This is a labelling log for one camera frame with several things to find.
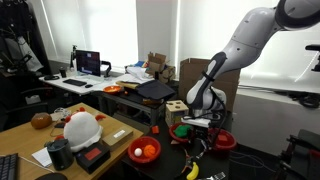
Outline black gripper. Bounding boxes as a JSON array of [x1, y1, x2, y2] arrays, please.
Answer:
[[194, 125, 215, 151]]

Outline red plastic bowl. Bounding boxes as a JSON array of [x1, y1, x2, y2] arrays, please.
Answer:
[[127, 135, 162, 165], [208, 127, 238, 153], [168, 121, 197, 144]]

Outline silver metal fork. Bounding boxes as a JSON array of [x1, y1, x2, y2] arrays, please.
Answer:
[[199, 171, 227, 180]]

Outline orange bowl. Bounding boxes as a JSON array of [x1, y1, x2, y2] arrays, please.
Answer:
[[102, 84, 125, 95]]

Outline red square block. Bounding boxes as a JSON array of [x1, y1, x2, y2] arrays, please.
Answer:
[[217, 133, 230, 144]]

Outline green plastic toy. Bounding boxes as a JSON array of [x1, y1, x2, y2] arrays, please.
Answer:
[[173, 124, 194, 139]]

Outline yellow toy banana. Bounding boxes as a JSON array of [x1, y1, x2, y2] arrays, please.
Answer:
[[185, 161, 200, 180]]

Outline wooden shape sorter box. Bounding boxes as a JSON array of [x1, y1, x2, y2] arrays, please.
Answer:
[[165, 99, 190, 128]]

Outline small orange ball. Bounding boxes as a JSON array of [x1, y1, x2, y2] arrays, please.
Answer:
[[143, 144, 157, 158]]

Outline dark plastic bin lid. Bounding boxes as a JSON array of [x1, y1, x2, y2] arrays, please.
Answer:
[[135, 79, 177, 102]]

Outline large cardboard box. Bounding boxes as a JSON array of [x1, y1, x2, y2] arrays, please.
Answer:
[[178, 57, 242, 113]]

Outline flat brown labelled box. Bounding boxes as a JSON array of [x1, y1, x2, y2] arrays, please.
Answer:
[[101, 126, 135, 152]]

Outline small open cardboard box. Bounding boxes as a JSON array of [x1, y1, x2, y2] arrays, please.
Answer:
[[145, 51, 177, 85]]

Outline white paper pile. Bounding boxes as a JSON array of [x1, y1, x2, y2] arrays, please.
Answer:
[[124, 65, 155, 85]]

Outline black box red label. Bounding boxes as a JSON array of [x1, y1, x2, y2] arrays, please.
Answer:
[[74, 141, 112, 175]]

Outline white desk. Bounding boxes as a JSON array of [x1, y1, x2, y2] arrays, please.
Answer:
[[38, 70, 138, 97]]

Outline white plush chicken toy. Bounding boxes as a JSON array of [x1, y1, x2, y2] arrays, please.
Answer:
[[54, 106, 107, 153]]

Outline black curved stand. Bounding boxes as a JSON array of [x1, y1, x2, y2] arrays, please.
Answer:
[[100, 60, 113, 79]]

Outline black lit monitor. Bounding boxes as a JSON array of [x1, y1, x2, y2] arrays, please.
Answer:
[[75, 49, 102, 78]]

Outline black keyboard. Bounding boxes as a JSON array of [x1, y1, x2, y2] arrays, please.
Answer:
[[62, 78, 88, 88], [0, 152, 20, 180]]

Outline black cylindrical speaker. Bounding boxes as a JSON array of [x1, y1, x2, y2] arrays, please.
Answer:
[[46, 137, 75, 172]]

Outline clear glass container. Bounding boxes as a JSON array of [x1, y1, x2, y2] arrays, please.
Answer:
[[52, 106, 73, 122]]

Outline black rounded pouch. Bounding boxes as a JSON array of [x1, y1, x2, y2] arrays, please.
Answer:
[[34, 171, 69, 180]]

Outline white paper sheet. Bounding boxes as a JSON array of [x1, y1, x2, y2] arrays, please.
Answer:
[[31, 146, 53, 168]]

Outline brown ball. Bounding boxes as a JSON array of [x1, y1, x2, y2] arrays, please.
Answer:
[[30, 111, 54, 130]]

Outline black headset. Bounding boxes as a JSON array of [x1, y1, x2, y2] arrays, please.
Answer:
[[43, 74, 61, 81]]

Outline white tissue box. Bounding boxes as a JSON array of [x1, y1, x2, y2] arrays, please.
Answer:
[[24, 94, 42, 106]]

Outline black office chair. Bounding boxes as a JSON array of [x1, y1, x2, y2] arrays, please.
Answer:
[[0, 85, 52, 132]]

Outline light wooden desk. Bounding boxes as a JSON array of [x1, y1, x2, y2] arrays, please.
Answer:
[[0, 102, 145, 180]]

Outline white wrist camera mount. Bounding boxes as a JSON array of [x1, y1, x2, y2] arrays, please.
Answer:
[[181, 116, 212, 129]]

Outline red handled pliers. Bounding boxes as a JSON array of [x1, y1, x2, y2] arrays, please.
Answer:
[[180, 148, 198, 175]]

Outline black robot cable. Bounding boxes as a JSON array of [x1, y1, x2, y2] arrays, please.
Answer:
[[207, 85, 230, 149]]

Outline grey metal frame table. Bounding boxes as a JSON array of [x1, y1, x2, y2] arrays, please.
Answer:
[[91, 90, 168, 127]]

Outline black camera stand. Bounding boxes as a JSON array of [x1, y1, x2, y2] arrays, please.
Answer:
[[304, 43, 320, 73]]

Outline small black tripod camera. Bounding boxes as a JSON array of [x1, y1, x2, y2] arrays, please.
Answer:
[[69, 44, 78, 70]]

